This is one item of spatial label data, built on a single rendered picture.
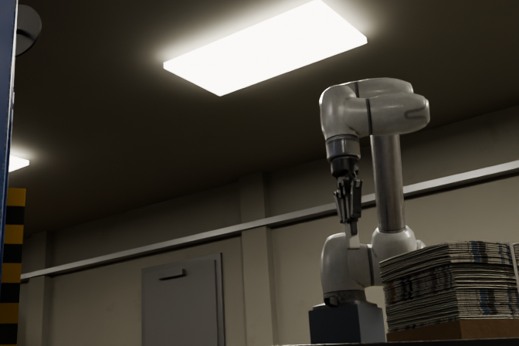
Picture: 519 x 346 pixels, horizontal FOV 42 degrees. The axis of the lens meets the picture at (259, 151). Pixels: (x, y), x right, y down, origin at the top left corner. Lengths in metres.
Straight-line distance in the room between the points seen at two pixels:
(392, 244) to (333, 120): 0.79
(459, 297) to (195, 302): 5.90
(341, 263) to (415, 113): 0.85
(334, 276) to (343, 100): 0.87
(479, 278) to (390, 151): 0.87
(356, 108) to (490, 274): 0.54
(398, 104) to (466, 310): 0.56
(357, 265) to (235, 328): 4.65
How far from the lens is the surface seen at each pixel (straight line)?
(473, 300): 1.65
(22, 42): 2.08
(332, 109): 1.84
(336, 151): 1.80
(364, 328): 2.47
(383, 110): 1.83
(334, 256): 2.53
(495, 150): 6.12
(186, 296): 7.48
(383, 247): 2.51
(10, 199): 1.91
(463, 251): 1.65
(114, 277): 8.35
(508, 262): 1.73
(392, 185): 2.46
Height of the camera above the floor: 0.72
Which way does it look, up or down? 20 degrees up
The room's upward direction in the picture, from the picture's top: 4 degrees counter-clockwise
